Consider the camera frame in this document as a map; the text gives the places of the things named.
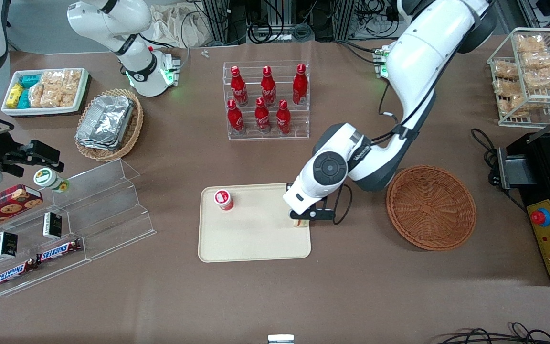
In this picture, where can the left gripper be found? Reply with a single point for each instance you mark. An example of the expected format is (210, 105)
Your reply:
(288, 186)

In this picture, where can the triangle sandwich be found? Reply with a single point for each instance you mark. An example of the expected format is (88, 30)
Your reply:
(300, 223)

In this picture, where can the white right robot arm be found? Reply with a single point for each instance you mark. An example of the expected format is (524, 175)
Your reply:
(112, 19)

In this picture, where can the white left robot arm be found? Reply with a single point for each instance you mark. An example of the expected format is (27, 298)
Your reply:
(418, 52)

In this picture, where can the beige plastic serving tray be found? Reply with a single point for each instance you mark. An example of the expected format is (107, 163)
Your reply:
(256, 234)

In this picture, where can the oval light wicker basket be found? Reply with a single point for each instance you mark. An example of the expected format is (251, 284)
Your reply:
(134, 129)

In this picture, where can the round brown wicker basket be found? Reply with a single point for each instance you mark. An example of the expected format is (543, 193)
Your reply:
(430, 208)

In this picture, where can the green white lidded cup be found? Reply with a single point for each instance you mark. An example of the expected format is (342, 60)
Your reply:
(48, 179)

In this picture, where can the white rectangular snack bin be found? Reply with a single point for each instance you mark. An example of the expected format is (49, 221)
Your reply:
(10, 111)

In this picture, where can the teal snack packet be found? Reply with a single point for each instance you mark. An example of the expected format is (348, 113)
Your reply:
(24, 99)
(30, 80)

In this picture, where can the clear bag of rice crackers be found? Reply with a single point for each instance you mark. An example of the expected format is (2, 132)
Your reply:
(544, 77)
(51, 79)
(530, 43)
(513, 106)
(38, 98)
(540, 59)
(505, 70)
(509, 87)
(72, 81)

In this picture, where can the red tartan cookie box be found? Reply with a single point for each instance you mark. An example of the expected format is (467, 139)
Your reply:
(3, 205)

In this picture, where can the yellow snack packet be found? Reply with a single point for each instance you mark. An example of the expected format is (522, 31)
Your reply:
(15, 95)

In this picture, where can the clear acrylic stepped shelf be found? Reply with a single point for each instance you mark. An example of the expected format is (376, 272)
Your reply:
(112, 210)
(22, 224)

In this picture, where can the small black box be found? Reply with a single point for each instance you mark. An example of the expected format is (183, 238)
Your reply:
(52, 225)
(5, 244)

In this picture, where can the stacked aluminium foil trays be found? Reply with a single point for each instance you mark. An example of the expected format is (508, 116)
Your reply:
(105, 122)

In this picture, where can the red lidded small cup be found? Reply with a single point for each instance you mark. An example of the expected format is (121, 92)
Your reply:
(223, 199)

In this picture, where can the clear acrylic bottle rack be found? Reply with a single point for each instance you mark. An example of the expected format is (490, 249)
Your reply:
(265, 136)

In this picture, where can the red cola bottle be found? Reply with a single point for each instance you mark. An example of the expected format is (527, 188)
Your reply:
(268, 88)
(238, 88)
(300, 86)
(235, 119)
(283, 119)
(262, 118)

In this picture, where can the Snickers chocolate bar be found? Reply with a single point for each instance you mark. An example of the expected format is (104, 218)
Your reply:
(59, 251)
(15, 273)

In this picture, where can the small white box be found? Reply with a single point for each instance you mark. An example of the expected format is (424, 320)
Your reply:
(280, 339)

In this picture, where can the white cloth bag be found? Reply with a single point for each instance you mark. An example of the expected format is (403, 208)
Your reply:
(179, 24)

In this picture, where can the red emergency stop button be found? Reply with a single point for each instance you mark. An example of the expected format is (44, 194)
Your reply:
(540, 217)

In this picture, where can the black countertop appliance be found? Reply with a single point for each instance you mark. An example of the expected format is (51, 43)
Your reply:
(542, 162)

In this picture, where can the grey metal bracket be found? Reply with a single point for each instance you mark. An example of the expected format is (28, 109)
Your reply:
(516, 169)

